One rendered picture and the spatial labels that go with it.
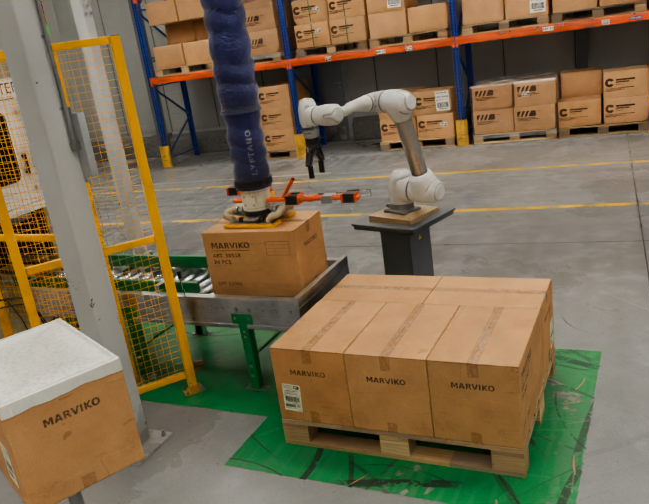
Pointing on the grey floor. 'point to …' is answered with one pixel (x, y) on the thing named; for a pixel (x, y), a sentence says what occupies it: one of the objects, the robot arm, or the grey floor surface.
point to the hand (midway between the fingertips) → (317, 173)
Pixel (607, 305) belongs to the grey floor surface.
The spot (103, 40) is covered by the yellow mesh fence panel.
